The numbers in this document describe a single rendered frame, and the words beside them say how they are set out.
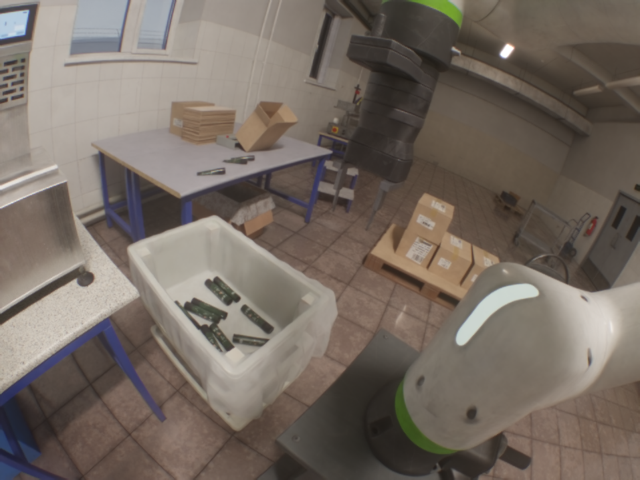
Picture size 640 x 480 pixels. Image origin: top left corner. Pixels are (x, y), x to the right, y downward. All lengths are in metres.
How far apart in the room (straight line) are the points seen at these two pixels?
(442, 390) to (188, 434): 1.16
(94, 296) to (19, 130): 0.49
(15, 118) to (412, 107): 0.87
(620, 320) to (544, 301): 0.14
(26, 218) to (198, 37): 2.45
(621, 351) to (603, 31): 0.29
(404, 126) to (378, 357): 0.32
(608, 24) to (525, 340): 0.26
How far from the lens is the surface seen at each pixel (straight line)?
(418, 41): 0.28
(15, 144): 0.87
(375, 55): 0.24
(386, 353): 0.43
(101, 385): 1.50
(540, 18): 0.34
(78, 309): 0.73
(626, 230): 6.97
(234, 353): 0.67
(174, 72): 2.72
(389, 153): 0.29
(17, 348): 0.75
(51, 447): 1.53
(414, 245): 2.26
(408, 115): 0.29
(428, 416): 0.26
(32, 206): 0.69
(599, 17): 0.29
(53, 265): 0.76
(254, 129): 1.80
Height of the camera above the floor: 1.24
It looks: 31 degrees down
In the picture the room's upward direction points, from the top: 16 degrees clockwise
